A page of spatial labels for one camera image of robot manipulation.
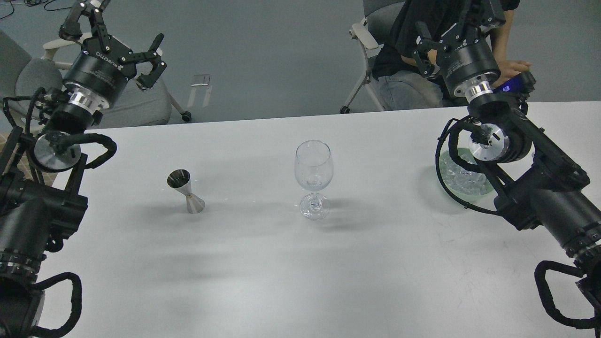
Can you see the green bowl of ice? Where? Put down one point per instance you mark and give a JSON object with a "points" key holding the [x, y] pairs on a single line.
{"points": [[469, 186]]}

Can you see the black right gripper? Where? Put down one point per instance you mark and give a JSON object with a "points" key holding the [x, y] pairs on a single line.
{"points": [[469, 70]]}

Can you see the grey office chair right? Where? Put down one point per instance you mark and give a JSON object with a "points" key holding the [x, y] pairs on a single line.
{"points": [[370, 34]]}

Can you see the clear wine glass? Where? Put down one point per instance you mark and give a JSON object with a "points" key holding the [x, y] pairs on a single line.
{"points": [[313, 170]]}

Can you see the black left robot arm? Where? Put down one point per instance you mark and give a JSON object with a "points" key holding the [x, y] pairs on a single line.
{"points": [[43, 163]]}

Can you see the grey office chair left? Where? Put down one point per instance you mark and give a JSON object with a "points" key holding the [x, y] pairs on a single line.
{"points": [[32, 88]]}

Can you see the grey office chair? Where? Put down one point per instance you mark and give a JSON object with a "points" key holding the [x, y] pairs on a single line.
{"points": [[32, 88], [370, 34]]}

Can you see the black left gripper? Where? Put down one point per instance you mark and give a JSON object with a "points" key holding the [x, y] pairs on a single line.
{"points": [[97, 71]]}

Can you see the steel double jigger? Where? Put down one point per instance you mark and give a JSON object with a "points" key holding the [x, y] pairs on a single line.
{"points": [[180, 180]]}

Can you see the metal floor plate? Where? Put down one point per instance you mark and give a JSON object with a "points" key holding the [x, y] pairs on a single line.
{"points": [[200, 82]]}

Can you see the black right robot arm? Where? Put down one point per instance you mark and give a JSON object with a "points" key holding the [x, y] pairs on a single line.
{"points": [[536, 182]]}

